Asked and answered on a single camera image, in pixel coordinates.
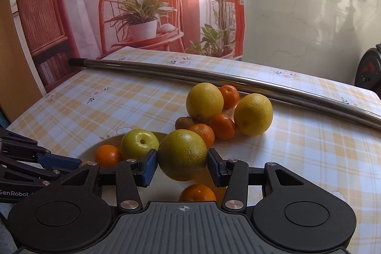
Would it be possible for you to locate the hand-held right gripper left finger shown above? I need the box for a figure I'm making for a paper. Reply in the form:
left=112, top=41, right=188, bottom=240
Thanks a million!
left=60, top=149, right=158, bottom=212

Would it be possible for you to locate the orange tangerine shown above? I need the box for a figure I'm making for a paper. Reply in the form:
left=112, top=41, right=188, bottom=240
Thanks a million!
left=179, top=184, right=217, bottom=202
left=95, top=144, right=122, bottom=168
left=188, top=123, right=215, bottom=149
left=211, top=114, right=238, bottom=140
left=219, top=85, right=240, bottom=109

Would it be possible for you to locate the brown kiwi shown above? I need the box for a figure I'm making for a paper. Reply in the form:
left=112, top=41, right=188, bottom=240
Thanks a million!
left=175, top=116, right=195, bottom=131

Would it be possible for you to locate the black exercise bike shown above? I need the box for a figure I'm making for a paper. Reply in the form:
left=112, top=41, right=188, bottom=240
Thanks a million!
left=354, top=44, right=381, bottom=91

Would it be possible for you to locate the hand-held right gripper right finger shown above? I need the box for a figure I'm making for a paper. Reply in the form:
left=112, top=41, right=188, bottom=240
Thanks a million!
left=207, top=148, right=304, bottom=211

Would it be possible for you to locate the wooden board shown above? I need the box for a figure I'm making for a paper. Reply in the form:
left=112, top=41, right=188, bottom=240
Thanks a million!
left=0, top=0, right=46, bottom=124

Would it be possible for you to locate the metal pole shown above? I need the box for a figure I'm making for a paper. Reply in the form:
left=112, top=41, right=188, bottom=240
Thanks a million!
left=68, top=58, right=381, bottom=125

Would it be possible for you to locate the greenish yellow orange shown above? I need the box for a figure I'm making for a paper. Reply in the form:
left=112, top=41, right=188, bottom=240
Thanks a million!
left=158, top=129, right=208, bottom=181

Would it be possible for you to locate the yellow citrus fruit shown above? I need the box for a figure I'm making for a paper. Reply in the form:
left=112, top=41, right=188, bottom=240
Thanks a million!
left=234, top=93, right=274, bottom=136
left=186, top=83, right=224, bottom=120

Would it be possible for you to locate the green apple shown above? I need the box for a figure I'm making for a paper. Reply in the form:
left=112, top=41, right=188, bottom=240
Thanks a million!
left=120, top=129, right=160, bottom=161

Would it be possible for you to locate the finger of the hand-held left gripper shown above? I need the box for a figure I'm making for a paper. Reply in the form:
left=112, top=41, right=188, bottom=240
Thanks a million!
left=0, top=154, right=82, bottom=183
left=0, top=129, right=51, bottom=162

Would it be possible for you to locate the checked yellow tablecloth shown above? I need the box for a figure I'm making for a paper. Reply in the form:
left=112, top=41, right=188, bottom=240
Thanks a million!
left=6, top=46, right=381, bottom=249

